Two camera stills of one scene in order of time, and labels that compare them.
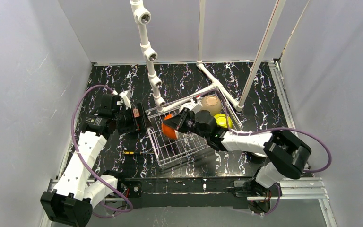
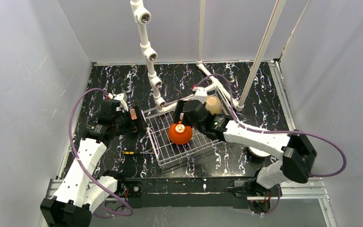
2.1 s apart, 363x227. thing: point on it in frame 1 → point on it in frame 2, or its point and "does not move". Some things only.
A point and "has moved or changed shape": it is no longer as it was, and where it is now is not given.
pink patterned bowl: [136, 112] does not move
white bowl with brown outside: [168, 130] → [179, 134]
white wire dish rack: [166, 149] does not move
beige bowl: [211, 103] does not move
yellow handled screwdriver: [133, 152] does not move
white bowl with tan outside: [259, 154] has moved or changed shape
